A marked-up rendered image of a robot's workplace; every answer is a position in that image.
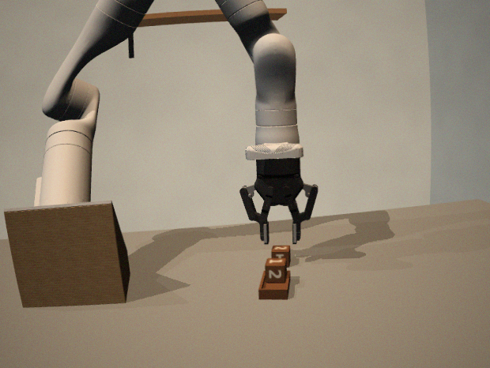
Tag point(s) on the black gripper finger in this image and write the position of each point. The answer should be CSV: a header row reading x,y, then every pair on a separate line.
x,y
310,192
247,192

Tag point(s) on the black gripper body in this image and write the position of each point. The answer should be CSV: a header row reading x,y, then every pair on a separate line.
x,y
271,172

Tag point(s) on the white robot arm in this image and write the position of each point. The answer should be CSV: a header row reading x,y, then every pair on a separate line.
x,y
67,161

